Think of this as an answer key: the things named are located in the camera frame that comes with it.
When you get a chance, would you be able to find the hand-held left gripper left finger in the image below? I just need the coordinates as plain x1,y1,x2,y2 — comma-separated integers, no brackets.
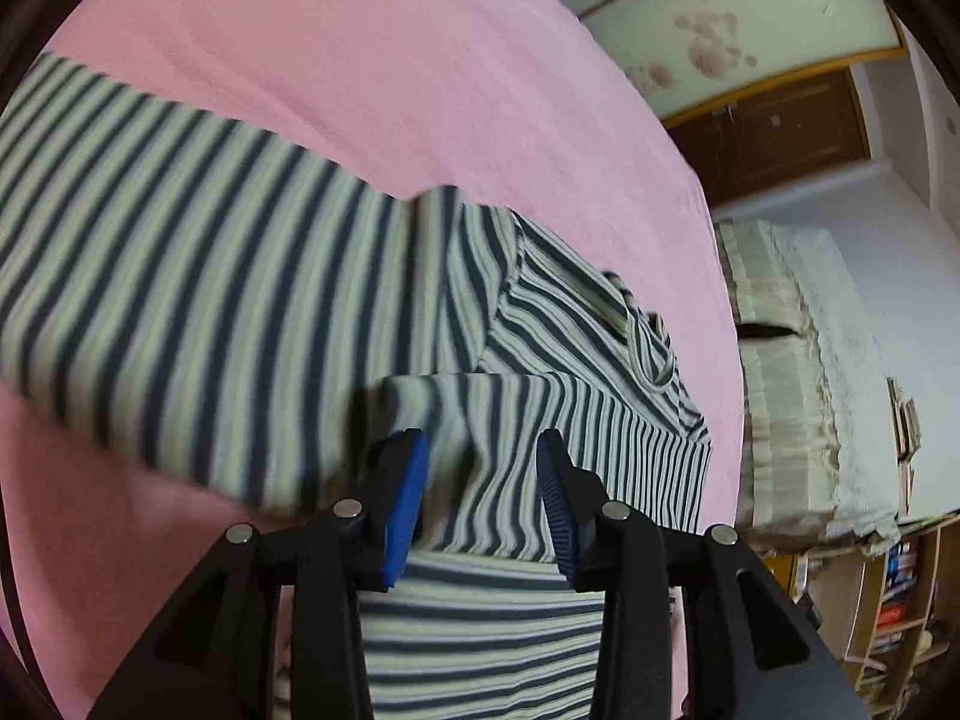
86,427,432,720

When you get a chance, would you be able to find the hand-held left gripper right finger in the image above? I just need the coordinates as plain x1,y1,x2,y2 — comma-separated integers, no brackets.
536,427,875,720

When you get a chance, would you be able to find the striped long-sleeve shirt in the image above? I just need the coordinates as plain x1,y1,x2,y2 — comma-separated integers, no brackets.
0,52,712,720

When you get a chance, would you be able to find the cream lace furniture cover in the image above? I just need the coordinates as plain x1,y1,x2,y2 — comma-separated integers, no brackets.
712,217,901,548

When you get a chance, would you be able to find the wooden bookshelf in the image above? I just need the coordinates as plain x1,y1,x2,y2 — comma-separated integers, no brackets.
757,514,960,720

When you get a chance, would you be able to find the stack of books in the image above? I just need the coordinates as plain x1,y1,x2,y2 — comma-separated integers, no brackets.
887,377,925,518

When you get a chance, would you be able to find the brown wooden door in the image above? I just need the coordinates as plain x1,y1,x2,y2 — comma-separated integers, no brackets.
664,64,875,207

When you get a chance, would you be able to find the pink blanket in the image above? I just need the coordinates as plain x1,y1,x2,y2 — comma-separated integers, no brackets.
0,0,747,720

